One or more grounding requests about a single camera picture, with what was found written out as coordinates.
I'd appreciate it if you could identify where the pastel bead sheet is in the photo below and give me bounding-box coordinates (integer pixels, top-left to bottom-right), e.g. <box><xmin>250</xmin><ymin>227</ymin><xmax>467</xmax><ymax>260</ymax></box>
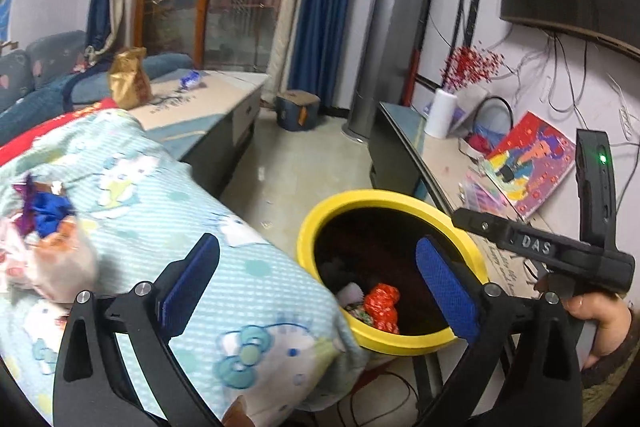
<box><xmin>460</xmin><ymin>172</ymin><xmax>516</xmax><ymax>218</ymax></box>

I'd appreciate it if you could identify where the purple foil wrapper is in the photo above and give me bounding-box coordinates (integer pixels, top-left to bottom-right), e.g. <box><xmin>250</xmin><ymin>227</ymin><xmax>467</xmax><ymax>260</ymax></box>
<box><xmin>12</xmin><ymin>174</ymin><xmax>43</xmax><ymax>233</ymax></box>

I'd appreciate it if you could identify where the grey heart patterned cushion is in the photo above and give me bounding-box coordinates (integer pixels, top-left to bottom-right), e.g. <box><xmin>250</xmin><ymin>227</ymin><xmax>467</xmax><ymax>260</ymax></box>
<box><xmin>0</xmin><ymin>49</ymin><xmax>36</xmax><ymax>108</ymax></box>
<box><xmin>25</xmin><ymin>31</ymin><xmax>88</xmax><ymax>90</ymax></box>

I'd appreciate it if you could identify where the black wire loop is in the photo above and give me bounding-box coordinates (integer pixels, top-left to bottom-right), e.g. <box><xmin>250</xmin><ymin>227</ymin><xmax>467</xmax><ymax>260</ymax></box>
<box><xmin>472</xmin><ymin>97</ymin><xmax>515</xmax><ymax>142</ymax></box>

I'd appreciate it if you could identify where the dark blue low stool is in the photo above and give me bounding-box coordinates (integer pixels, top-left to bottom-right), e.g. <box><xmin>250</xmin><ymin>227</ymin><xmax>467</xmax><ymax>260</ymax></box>
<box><xmin>276</xmin><ymin>90</ymin><xmax>321</xmax><ymax>132</ymax></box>

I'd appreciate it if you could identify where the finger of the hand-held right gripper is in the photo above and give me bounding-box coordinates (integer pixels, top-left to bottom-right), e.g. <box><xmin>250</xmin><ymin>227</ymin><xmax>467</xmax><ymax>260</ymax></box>
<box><xmin>452</xmin><ymin>208</ymin><xmax>516</xmax><ymax>244</ymax></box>

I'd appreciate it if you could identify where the light blue cartoon printed blanket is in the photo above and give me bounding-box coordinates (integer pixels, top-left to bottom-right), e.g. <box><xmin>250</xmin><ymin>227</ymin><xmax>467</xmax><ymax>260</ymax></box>
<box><xmin>0</xmin><ymin>109</ymin><xmax>371</xmax><ymax>427</ymax></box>

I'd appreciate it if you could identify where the silver tower air conditioner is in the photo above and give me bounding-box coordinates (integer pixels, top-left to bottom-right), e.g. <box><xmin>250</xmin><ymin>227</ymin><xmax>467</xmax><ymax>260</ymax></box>
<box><xmin>342</xmin><ymin>0</ymin><xmax>436</xmax><ymax>142</ymax></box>

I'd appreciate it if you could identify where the person's right hand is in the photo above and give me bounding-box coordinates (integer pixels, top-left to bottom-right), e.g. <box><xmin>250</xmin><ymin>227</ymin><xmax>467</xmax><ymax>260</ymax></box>
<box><xmin>562</xmin><ymin>294</ymin><xmax>633</xmax><ymax>370</ymax></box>

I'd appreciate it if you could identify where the white foam fruit net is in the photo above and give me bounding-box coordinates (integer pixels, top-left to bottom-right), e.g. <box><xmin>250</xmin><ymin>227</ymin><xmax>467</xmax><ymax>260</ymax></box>
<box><xmin>336</xmin><ymin>282</ymin><xmax>366</xmax><ymax>308</ymax></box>

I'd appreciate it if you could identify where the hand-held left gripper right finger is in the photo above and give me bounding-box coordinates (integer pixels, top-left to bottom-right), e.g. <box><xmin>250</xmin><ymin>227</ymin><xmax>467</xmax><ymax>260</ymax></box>
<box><xmin>416</xmin><ymin>235</ymin><xmax>583</xmax><ymax>427</ymax></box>

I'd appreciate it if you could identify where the wall cable bundle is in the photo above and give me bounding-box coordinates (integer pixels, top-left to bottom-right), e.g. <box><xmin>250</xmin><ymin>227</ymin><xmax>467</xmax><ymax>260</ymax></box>
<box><xmin>515</xmin><ymin>32</ymin><xmax>640</xmax><ymax>148</ymax></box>

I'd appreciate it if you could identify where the white plastic bag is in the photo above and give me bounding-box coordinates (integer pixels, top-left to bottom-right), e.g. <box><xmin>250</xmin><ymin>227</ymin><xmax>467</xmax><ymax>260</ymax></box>
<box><xmin>0</xmin><ymin>217</ymin><xmax>98</xmax><ymax>303</ymax></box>

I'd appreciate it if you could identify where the person's right forearm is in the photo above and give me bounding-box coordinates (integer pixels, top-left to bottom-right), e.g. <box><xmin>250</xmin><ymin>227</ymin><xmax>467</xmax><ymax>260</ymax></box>
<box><xmin>582</xmin><ymin>307</ymin><xmax>640</xmax><ymax>413</ymax></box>

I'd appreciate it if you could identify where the golden paper bag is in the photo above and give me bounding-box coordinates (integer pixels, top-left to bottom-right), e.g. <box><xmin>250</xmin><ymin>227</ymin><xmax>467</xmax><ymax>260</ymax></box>
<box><xmin>108</xmin><ymin>47</ymin><xmax>152</xmax><ymax>110</ymax></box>

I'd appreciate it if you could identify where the red printed blanket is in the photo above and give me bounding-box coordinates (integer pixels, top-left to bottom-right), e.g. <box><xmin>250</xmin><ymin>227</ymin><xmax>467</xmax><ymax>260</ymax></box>
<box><xmin>0</xmin><ymin>99</ymin><xmax>121</xmax><ymax>168</ymax></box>

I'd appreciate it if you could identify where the blue sofa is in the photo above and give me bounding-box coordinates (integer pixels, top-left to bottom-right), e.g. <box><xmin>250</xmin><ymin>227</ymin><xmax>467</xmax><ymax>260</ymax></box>
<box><xmin>0</xmin><ymin>31</ymin><xmax>193</xmax><ymax>148</ymax></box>

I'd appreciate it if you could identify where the red plastic wrapper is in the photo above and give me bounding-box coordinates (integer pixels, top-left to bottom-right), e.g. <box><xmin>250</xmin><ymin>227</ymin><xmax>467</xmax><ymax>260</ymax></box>
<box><xmin>363</xmin><ymin>283</ymin><xmax>402</xmax><ymax>333</ymax></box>

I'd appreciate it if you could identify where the red berry branch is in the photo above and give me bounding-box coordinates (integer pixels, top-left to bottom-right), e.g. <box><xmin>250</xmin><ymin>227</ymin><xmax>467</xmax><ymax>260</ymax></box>
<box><xmin>442</xmin><ymin>46</ymin><xmax>502</xmax><ymax>90</ymax></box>

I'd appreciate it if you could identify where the colourful figure painting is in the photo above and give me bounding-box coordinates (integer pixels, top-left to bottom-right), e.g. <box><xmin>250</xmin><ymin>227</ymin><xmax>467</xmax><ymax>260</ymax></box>
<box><xmin>482</xmin><ymin>111</ymin><xmax>577</xmax><ymax>220</ymax></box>

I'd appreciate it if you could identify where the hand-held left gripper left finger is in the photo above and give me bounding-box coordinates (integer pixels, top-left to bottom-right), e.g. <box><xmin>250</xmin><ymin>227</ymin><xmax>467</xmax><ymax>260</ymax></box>
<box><xmin>52</xmin><ymin>233</ymin><xmax>221</xmax><ymax>427</ymax></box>

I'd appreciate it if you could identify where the grey coffee table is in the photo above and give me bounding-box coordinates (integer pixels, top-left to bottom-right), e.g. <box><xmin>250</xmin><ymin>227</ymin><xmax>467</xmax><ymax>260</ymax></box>
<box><xmin>127</xmin><ymin>69</ymin><xmax>271</xmax><ymax>200</ymax></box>

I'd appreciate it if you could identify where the yellow round bin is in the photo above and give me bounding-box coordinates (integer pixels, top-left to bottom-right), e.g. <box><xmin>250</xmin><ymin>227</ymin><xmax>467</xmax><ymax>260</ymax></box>
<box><xmin>296</xmin><ymin>189</ymin><xmax>490</xmax><ymax>357</ymax></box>

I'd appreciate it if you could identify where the person's left hand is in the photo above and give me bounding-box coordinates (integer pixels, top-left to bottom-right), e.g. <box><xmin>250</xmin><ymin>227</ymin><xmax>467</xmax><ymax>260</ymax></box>
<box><xmin>222</xmin><ymin>397</ymin><xmax>261</xmax><ymax>427</ymax></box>

